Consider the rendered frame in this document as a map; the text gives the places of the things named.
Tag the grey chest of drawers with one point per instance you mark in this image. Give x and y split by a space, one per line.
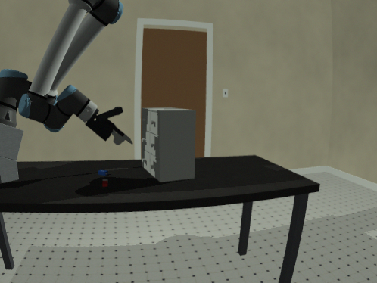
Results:
177 144

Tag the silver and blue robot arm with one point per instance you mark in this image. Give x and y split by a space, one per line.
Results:
72 37

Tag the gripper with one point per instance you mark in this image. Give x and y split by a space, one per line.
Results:
105 128

